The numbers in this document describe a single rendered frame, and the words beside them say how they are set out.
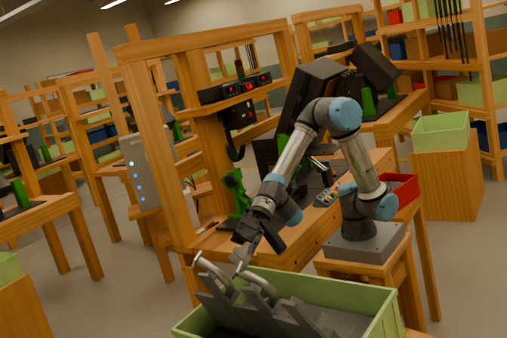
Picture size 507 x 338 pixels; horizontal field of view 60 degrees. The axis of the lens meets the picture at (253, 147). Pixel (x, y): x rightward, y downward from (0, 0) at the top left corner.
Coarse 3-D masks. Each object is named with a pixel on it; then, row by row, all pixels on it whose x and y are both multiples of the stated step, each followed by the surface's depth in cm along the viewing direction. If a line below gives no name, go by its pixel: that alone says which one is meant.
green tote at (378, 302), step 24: (288, 288) 162; (312, 288) 154; (336, 288) 148; (360, 288) 142; (384, 288) 136; (192, 312) 149; (360, 312) 145; (384, 312) 126; (192, 336) 136; (384, 336) 126
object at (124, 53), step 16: (192, 32) 240; (208, 32) 250; (224, 32) 261; (240, 32) 273; (256, 32) 286; (272, 32) 302; (112, 48) 208; (128, 48) 205; (144, 48) 213; (160, 48) 221; (176, 48) 229; (192, 48) 239
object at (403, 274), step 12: (408, 252) 188; (396, 264) 187; (408, 264) 188; (324, 276) 186; (336, 276) 188; (348, 276) 198; (360, 276) 205; (396, 276) 181; (408, 276) 189; (396, 288) 180; (408, 288) 191; (408, 300) 193; (420, 300) 196; (408, 312) 195; (420, 312) 195; (408, 324) 197; (420, 324) 195
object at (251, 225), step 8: (248, 208) 136; (256, 208) 136; (248, 216) 135; (256, 216) 138; (264, 216) 137; (240, 224) 131; (248, 224) 131; (256, 224) 134; (240, 232) 129; (248, 232) 130; (256, 232) 130; (232, 240) 133; (240, 240) 133; (248, 240) 131
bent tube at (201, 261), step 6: (198, 252) 137; (198, 258) 137; (204, 258) 138; (192, 264) 138; (198, 264) 137; (204, 264) 137; (210, 264) 137; (210, 270) 137; (216, 270) 136; (222, 270) 138; (222, 276) 137; (228, 276) 138; (222, 282) 137; (228, 282) 137; (228, 288) 139; (234, 288) 141; (228, 294) 141
